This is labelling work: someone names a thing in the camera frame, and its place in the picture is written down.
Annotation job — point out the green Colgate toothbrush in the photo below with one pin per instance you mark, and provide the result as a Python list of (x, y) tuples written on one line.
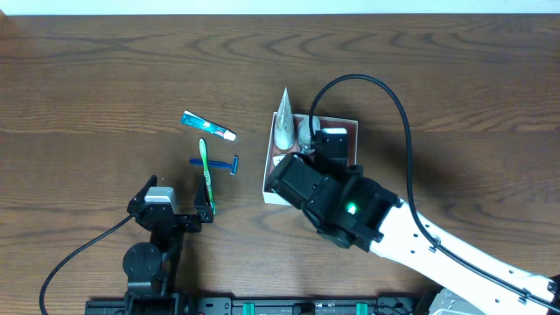
[(207, 175)]

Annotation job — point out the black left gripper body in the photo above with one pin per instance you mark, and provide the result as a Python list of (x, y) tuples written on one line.
[(183, 220)]

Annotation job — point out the white cream tube gold cap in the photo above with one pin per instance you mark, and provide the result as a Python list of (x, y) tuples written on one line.
[(284, 133)]

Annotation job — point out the green white soap packet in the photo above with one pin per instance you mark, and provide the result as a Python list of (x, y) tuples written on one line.
[(276, 160)]

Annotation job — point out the clear bottle blue liquid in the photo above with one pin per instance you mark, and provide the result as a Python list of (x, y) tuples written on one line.
[(304, 137)]

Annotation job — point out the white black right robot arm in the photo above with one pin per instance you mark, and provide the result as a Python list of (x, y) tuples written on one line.
[(349, 209)]

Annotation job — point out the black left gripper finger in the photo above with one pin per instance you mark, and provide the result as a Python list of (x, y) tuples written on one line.
[(202, 203), (139, 197)]

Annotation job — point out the green Colgate toothpaste tube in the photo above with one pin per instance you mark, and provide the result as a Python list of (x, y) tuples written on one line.
[(197, 122)]

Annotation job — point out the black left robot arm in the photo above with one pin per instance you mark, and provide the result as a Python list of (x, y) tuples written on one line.
[(151, 266)]

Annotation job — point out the blue disposable razor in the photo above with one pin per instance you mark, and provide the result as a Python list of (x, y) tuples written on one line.
[(232, 167)]

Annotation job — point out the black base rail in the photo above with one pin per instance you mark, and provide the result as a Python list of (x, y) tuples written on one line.
[(262, 306)]

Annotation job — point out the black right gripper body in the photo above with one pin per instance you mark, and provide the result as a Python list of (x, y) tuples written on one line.
[(329, 163)]

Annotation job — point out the pink cardboard box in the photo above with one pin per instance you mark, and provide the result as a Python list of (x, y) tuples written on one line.
[(352, 127)]

